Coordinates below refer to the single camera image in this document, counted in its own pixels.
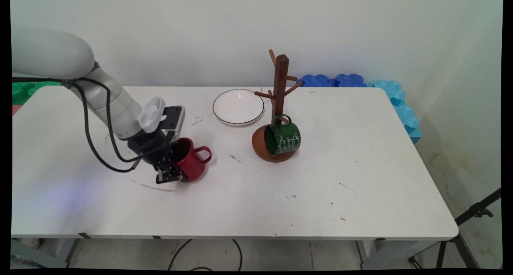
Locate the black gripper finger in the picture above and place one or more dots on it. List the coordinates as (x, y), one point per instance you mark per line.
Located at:
(173, 152)
(170, 174)

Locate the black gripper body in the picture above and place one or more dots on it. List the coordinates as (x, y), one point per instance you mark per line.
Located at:
(148, 146)

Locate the red ceramic mug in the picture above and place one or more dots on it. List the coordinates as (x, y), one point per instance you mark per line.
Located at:
(194, 162)

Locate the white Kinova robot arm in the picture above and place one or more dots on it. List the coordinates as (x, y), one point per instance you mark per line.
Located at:
(48, 54)

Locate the white vented wrist module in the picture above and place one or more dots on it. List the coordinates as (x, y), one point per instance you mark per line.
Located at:
(150, 114)

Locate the white plate with dark rim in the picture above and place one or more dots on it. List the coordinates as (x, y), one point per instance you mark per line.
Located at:
(238, 106)

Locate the green enamel mug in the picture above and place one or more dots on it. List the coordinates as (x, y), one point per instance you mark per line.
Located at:
(286, 138)

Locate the white table leg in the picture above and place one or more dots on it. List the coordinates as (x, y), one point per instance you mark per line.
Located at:
(69, 249)

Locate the brown wooden mug tree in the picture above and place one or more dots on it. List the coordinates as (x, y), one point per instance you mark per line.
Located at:
(280, 78)

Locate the green foam mat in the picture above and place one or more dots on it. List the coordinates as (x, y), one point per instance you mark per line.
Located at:
(24, 91)

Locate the red foam mat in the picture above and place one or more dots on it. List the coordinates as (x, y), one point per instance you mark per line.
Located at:
(16, 109)

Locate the dark blue foam mat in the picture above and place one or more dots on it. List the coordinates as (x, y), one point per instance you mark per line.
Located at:
(350, 80)
(316, 81)

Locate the light blue foam mat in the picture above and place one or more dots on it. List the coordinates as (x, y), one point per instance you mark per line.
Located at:
(402, 106)

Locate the black tripod stand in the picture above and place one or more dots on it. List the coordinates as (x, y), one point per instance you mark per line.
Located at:
(469, 211)

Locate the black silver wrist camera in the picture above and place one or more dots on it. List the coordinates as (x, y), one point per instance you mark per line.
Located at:
(173, 118)

